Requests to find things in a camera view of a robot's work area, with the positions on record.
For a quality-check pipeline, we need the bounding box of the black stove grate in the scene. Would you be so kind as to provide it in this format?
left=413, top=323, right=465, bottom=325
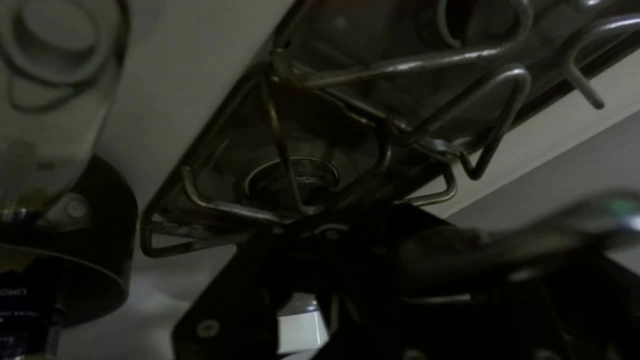
left=139, top=0, right=640, bottom=257

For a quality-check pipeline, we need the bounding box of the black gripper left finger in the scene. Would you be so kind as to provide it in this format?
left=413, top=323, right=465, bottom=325
left=170, top=221, right=329, bottom=360

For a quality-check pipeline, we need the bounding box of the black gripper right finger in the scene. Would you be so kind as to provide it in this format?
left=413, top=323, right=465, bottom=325
left=326, top=202, right=622, bottom=360

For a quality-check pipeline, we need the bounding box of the white gas stove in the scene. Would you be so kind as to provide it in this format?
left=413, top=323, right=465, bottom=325
left=0, top=0, right=640, bottom=360

